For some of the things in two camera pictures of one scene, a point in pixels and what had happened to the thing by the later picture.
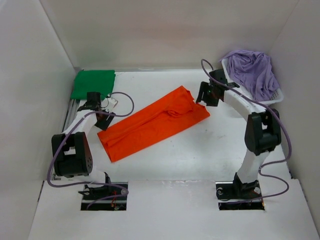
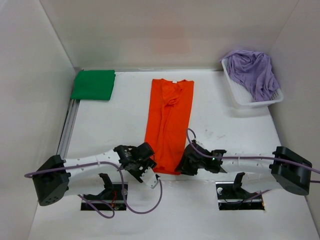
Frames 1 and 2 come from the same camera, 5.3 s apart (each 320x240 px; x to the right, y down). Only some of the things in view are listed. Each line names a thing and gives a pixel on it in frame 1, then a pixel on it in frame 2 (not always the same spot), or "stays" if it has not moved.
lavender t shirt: (253, 71) stays
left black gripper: (104, 124) → (148, 163)
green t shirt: (102, 81) stays
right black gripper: (204, 87) → (184, 168)
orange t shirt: (173, 111) → (169, 113)
